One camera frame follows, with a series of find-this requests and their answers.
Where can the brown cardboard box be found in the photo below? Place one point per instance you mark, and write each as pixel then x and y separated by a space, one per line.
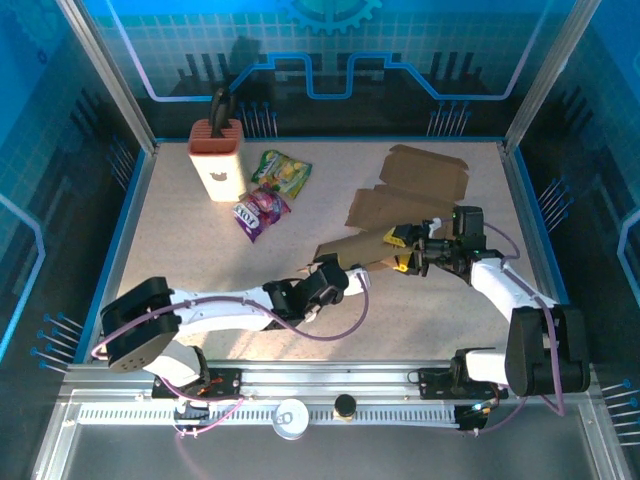
pixel 360 247
pixel 400 210

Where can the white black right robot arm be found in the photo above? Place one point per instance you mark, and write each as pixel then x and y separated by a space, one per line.
pixel 500 285

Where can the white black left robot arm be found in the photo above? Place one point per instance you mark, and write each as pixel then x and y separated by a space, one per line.
pixel 220 310

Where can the purple Fox's candy bag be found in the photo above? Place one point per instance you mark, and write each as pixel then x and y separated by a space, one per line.
pixel 257 212

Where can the black round knob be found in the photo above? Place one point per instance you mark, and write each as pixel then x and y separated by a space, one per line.
pixel 345 404

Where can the green yellow candy bag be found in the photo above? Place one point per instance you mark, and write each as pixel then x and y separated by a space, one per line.
pixel 282 172

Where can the white round can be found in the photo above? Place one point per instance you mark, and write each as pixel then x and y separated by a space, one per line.
pixel 291 419

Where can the beige knife block terracotta top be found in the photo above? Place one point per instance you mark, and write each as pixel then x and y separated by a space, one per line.
pixel 220 175

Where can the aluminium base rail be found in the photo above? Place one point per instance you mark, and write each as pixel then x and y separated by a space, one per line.
pixel 325 380

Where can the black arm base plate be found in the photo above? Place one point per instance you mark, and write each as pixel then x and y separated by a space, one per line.
pixel 227 382
pixel 430 382

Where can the aluminium frame post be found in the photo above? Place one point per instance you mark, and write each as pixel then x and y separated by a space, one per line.
pixel 110 75
pixel 548 75

